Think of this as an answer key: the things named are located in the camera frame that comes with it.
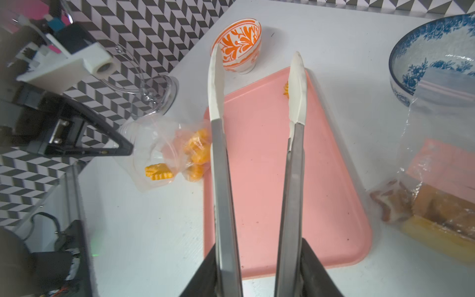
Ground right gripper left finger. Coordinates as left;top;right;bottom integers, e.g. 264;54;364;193
180;245;217;297

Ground orange patterned small bowl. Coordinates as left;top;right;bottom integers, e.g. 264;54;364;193
210;18;262;74

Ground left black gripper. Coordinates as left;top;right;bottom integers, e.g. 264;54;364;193
1;83;134;157

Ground round brown cookie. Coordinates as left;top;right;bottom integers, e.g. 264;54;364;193
283;82;289;99

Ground pink round disc upper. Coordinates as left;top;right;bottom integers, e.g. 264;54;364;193
1;1;74;34

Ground orange fish cookie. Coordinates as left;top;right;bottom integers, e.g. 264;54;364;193
184;129;211;165
183;164;207;182
145;163;174;181

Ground metal tongs white tips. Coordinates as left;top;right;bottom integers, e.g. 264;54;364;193
204;47;308;297

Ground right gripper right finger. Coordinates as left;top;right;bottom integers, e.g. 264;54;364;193
300;238;343;297

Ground pink plastic tray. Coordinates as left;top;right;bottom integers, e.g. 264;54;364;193
224;68;372;279

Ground yellow rectangular biscuit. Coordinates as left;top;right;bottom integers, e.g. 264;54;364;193
400;216;475;266

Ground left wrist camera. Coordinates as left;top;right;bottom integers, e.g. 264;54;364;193
17;22;118;95

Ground blue patterned small bowl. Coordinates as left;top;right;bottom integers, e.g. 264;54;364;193
388;12;475;106

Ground wire spiral stand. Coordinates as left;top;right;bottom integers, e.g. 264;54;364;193
66;1;177;123

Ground clear resealable bag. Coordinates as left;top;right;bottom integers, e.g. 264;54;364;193
369;68;475;240
115;114;212;192

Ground brown star cookie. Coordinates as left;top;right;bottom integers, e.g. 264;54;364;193
369;179;413;223

